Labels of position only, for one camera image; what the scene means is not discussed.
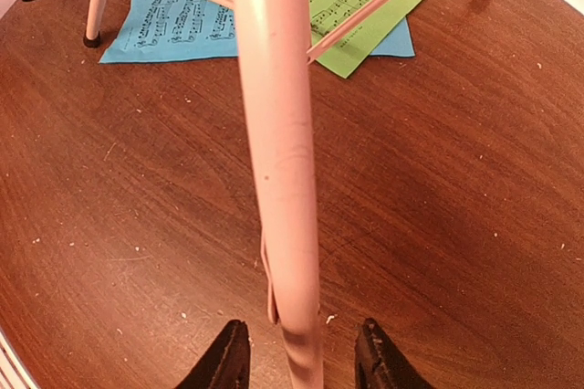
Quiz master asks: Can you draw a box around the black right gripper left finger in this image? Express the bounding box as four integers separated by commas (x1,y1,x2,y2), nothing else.
176,320,251,389

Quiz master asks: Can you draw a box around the blue sheet music paper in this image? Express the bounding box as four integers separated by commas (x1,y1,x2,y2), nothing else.
100,0,415,78

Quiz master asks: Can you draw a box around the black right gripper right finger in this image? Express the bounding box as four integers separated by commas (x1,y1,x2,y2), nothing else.
354,318,433,389

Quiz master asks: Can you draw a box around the pink music stand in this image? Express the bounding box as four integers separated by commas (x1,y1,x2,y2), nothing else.
85,0,389,388

